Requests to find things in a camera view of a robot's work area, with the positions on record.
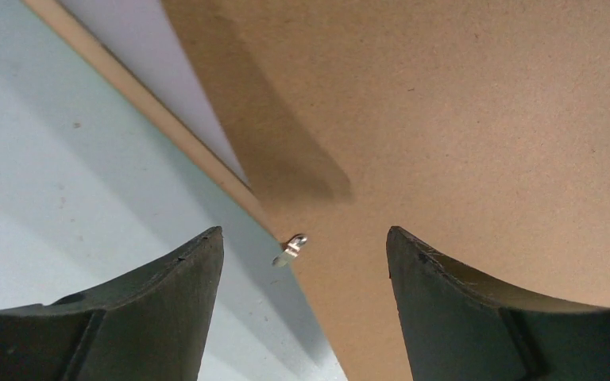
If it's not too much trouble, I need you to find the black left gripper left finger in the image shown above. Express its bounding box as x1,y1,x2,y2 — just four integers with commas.
0,227,224,380

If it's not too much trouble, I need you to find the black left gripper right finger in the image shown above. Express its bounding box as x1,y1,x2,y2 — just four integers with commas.
386,226,610,380

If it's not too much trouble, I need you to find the brown cardboard backing board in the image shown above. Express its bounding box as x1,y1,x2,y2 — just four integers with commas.
164,1,610,380

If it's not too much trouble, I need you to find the beach landscape photo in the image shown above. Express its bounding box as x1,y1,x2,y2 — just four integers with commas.
62,0,249,184

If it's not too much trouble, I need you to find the wooden picture frame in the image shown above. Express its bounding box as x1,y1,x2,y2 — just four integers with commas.
26,1,273,233

